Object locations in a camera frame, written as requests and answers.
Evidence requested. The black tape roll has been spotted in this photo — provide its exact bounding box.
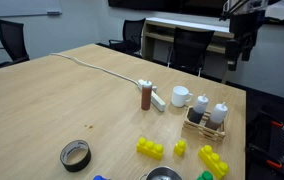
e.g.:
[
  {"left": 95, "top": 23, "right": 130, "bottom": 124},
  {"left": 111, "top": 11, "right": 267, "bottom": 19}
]
[{"left": 59, "top": 139, "right": 92, "bottom": 173}]

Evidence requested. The green lego brick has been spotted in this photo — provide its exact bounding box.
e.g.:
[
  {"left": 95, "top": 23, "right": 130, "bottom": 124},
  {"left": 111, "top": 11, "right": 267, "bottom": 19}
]
[{"left": 195, "top": 170, "right": 214, "bottom": 180}]

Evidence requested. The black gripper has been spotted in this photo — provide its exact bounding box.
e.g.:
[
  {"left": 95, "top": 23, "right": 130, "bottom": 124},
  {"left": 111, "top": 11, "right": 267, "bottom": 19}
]
[{"left": 225, "top": 9, "right": 266, "bottom": 72}]

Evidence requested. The beige wooden shelf unit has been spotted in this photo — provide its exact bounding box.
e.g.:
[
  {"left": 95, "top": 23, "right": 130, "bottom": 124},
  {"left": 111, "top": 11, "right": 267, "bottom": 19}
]
[{"left": 140, "top": 17, "right": 236, "bottom": 68}]

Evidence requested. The black wall screen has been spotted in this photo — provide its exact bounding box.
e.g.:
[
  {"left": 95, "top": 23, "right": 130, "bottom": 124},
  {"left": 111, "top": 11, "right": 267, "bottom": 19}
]
[{"left": 107, "top": 0, "right": 230, "bottom": 18}]

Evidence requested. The wall whiteboard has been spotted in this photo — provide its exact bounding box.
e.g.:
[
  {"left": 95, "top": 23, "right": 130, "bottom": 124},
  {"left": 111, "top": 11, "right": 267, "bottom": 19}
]
[{"left": 0, "top": 0, "right": 63, "bottom": 19}]

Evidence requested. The long yellow lego brick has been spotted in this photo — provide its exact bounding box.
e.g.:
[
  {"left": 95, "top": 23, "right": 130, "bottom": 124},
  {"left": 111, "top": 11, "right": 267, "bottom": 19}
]
[{"left": 198, "top": 144, "right": 231, "bottom": 180}]

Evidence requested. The white power cable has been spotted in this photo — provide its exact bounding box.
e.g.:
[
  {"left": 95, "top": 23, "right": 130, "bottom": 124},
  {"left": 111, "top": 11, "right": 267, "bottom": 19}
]
[{"left": 50, "top": 52, "right": 140, "bottom": 86}]

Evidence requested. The brown sauce large squeeze bottle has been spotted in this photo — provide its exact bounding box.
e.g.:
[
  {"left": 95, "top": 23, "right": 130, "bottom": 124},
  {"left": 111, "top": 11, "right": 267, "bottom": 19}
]
[{"left": 204, "top": 101, "right": 229, "bottom": 132}]

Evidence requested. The large blue lego block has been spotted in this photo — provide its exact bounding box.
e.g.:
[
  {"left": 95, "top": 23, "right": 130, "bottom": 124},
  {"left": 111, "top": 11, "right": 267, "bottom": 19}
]
[{"left": 92, "top": 174, "right": 112, "bottom": 180}]

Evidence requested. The black stand with orange grips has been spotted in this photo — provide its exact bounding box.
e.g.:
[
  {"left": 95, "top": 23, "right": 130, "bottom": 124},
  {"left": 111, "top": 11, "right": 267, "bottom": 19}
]
[{"left": 246, "top": 105, "right": 284, "bottom": 172}]

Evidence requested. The dark sauce squeeze bottle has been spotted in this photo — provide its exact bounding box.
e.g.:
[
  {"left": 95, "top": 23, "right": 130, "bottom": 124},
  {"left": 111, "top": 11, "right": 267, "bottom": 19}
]
[{"left": 187, "top": 93, "right": 210, "bottom": 125}]

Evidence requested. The small yellow lego brick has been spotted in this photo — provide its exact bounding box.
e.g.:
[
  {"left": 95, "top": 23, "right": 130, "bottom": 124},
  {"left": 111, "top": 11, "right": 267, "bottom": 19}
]
[{"left": 173, "top": 139, "right": 188, "bottom": 158}]

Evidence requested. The black office chair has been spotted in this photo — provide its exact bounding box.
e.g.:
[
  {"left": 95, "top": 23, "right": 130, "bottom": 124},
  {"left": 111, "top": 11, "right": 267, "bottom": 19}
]
[
  {"left": 166, "top": 26, "right": 216, "bottom": 77},
  {"left": 0, "top": 18, "right": 30, "bottom": 73},
  {"left": 108, "top": 17, "right": 147, "bottom": 57}
]

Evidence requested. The metal bowl with handle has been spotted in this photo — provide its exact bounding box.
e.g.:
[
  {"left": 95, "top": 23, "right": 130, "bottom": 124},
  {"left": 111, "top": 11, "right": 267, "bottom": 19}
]
[{"left": 138, "top": 165, "right": 183, "bottom": 180}]

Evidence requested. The yellow three-stud lego brick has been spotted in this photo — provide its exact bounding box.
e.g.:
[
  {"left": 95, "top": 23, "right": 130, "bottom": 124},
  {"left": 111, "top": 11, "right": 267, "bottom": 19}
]
[{"left": 136, "top": 136, "right": 165, "bottom": 161}]

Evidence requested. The white ceramic mug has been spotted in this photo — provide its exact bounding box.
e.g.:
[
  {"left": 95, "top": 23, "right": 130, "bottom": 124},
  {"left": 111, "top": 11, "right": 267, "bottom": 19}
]
[{"left": 170, "top": 85, "right": 194, "bottom": 108}]

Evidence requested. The white power strip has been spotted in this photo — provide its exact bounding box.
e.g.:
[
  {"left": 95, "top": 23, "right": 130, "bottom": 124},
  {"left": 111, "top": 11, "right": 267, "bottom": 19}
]
[{"left": 137, "top": 78, "right": 167, "bottom": 113}]

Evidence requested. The wooden slat crate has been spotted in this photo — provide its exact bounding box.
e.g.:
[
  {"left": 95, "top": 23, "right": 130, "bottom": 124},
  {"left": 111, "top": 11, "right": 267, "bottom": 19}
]
[{"left": 182, "top": 105, "right": 227, "bottom": 144}]

